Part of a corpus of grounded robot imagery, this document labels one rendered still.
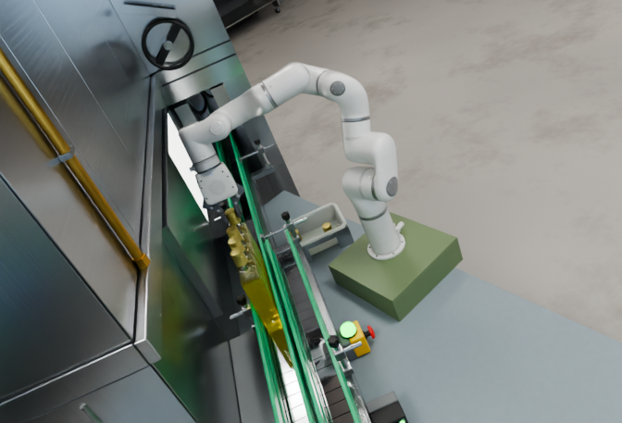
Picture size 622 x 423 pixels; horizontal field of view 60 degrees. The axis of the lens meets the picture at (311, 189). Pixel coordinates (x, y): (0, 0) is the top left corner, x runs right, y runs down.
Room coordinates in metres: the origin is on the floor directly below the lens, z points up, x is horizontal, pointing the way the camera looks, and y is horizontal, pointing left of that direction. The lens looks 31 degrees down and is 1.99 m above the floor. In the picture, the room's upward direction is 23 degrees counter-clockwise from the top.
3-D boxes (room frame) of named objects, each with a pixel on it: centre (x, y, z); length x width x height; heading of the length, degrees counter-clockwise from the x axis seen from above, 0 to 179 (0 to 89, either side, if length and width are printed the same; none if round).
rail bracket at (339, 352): (0.94, 0.07, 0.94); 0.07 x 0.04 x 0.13; 92
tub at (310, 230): (1.65, 0.04, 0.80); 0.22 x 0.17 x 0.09; 92
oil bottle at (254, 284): (1.22, 0.26, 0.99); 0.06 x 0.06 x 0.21; 1
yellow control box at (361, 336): (1.11, 0.06, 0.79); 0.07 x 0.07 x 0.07; 2
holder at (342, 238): (1.65, 0.07, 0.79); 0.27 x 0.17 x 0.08; 92
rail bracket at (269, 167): (2.17, 0.16, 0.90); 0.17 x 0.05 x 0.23; 92
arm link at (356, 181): (1.37, -0.15, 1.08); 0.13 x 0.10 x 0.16; 38
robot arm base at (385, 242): (1.38, -0.16, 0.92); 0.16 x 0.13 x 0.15; 127
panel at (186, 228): (1.67, 0.40, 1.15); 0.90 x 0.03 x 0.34; 2
